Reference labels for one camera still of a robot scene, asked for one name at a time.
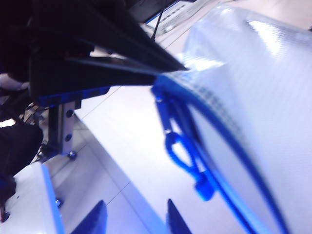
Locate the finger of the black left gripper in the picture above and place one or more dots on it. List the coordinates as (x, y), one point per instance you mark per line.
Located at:
(85, 75)
(109, 36)

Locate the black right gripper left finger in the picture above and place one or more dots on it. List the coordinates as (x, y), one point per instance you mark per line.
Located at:
(96, 219)

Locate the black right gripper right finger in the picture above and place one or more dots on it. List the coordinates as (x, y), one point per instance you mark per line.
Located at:
(175, 219)

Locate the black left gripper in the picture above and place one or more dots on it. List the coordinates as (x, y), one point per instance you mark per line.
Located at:
(15, 36)

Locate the transparent file bag blue zipper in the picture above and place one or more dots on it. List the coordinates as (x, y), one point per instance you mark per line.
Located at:
(256, 97)

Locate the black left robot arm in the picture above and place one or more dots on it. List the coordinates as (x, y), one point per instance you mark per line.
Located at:
(17, 146)

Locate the white flat panel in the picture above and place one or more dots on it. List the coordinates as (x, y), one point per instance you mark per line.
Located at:
(31, 200)

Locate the aluminium bracket stand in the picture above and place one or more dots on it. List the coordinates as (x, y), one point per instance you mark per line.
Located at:
(64, 126)

